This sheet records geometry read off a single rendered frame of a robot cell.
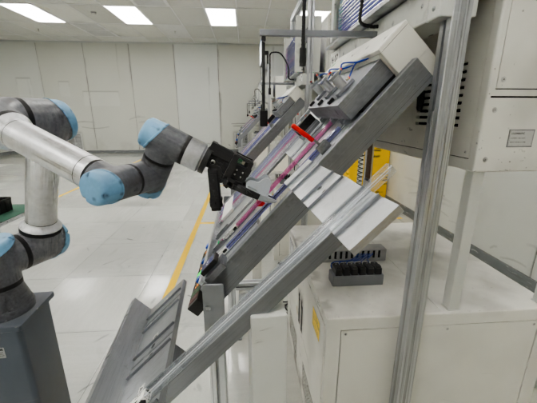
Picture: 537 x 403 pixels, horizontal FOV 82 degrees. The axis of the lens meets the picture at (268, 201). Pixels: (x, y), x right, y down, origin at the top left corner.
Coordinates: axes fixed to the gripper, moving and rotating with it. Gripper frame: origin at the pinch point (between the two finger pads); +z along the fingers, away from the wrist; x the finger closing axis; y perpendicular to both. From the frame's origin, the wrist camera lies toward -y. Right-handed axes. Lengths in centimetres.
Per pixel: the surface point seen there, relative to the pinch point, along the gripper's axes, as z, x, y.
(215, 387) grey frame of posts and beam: 7.6, -14.0, -46.9
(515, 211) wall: 178, 113, 45
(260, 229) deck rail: -0.9, -10.0, -4.9
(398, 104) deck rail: 12.6, -10.0, 33.6
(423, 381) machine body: 62, -10, -26
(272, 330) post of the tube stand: 3.5, -35.0, -11.9
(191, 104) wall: -161, 871, -31
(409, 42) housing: 8.6, -8.0, 45.6
